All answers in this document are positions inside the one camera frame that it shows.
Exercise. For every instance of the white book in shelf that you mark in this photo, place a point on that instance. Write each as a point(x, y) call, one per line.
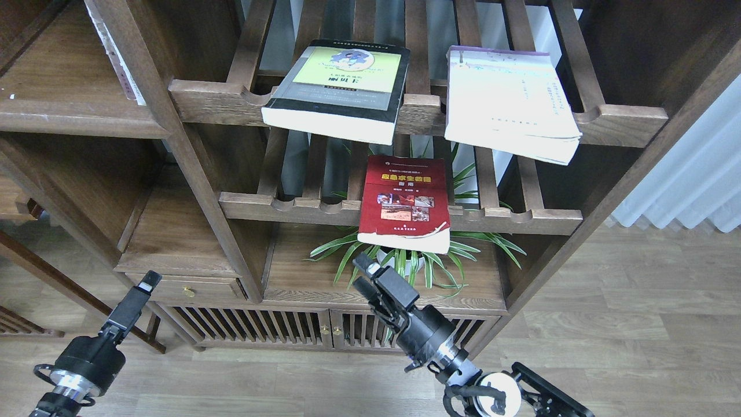
point(121, 69)

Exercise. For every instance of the white and purple book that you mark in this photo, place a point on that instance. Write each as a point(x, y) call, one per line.
point(510, 101)

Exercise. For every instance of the white plant pot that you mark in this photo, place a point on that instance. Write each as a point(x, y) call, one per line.
point(414, 261)

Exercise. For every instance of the green and black book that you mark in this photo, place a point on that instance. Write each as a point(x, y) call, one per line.
point(343, 89)

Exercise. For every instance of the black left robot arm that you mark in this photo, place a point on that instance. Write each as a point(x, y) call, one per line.
point(54, 404)

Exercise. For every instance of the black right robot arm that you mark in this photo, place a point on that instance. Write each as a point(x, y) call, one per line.
point(502, 393)

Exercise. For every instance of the white curtain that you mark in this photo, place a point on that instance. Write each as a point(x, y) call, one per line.
point(697, 183)

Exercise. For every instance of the dark wooden furniture at left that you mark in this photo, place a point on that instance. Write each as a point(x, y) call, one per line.
point(19, 207)

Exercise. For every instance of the green spider plant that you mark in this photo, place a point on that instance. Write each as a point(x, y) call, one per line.
point(440, 270)

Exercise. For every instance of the red book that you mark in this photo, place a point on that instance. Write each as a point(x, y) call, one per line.
point(405, 204)

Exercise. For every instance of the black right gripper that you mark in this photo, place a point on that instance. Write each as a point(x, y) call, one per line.
point(425, 335)

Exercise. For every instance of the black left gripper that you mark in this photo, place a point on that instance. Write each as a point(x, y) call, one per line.
point(89, 365)

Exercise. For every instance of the dark wooden bookshelf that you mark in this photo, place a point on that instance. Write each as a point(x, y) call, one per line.
point(189, 185)

